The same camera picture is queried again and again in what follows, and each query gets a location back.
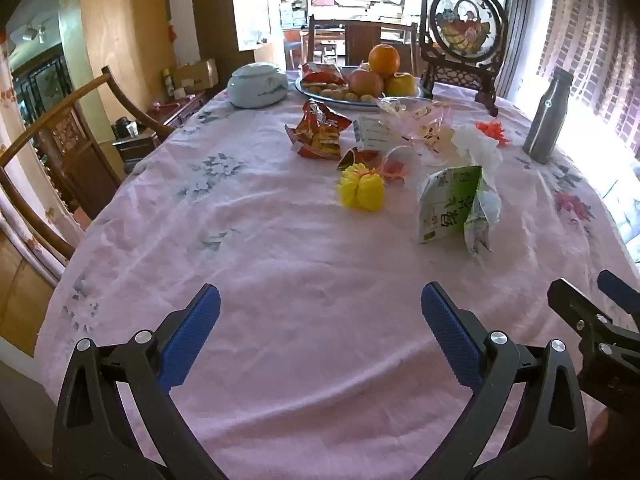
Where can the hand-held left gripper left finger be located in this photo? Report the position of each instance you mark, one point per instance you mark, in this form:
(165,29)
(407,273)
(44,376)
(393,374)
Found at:
(192,330)

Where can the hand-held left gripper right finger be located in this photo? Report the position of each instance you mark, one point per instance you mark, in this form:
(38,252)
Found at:
(450,330)

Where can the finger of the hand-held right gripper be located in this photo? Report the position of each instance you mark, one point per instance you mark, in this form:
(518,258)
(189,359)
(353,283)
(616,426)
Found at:
(617,290)
(595,340)

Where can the clear plastic wrapper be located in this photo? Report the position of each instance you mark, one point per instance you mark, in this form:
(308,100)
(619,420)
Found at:
(420,120)

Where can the pink floral tablecloth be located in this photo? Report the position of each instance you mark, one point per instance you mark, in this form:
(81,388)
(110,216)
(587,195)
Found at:
(275,240)

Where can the green white packet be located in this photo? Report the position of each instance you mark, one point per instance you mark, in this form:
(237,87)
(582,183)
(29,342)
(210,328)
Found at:
(445,205)

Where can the grey metal bottle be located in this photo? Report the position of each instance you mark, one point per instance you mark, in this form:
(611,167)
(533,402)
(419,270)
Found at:
(545,120)

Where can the dark wooden side cabinet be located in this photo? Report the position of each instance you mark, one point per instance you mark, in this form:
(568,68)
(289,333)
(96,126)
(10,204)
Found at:
(135,147)

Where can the curved wooden chair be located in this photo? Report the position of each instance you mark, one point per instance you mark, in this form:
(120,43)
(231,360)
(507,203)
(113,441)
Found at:
(80,160)

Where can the orange yarn pompom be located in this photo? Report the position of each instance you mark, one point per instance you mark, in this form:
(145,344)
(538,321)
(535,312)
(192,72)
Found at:
(490,130)

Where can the crumpled red snack packet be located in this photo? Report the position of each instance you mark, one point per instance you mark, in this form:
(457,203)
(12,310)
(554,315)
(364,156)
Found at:
(317,132)

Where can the blue rimmed fruit plate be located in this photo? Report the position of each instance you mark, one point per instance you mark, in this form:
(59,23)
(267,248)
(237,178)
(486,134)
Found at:
(350,105)

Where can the yellow spray can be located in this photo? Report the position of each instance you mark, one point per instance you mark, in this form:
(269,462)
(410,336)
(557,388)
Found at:
(167,82)

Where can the yellow apple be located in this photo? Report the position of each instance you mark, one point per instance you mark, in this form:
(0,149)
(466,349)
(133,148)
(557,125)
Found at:
(400,85)

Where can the pale blue ceramic lidded jar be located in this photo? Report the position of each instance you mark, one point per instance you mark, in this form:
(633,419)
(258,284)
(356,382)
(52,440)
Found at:
(257,87)

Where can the sheer plaid curtain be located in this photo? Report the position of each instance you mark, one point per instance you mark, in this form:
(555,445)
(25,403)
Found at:
(600,35)

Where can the red apple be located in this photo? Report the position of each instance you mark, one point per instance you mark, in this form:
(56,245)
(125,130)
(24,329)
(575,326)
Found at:
(365,82)

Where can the pile of walnuts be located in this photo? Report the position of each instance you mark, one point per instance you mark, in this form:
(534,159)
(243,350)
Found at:
(330,93)

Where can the orange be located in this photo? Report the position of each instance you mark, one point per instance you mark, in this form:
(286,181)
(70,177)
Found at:
(384,59)

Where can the small red snack packet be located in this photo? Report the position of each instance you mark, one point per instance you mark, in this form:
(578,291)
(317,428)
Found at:
(322,77)

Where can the dark glass display cabinet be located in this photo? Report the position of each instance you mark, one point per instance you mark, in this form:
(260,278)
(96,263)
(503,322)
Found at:
(42,82)

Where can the dark wooden dining chair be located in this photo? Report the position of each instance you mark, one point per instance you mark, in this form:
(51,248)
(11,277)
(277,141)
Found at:
(360,35)

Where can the round embroidered table screen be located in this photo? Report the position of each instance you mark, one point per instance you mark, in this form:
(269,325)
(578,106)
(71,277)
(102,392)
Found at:
(462,17)

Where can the ceiling track spotlights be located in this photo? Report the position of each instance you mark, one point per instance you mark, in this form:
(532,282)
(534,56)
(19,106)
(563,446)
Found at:
(31,34)

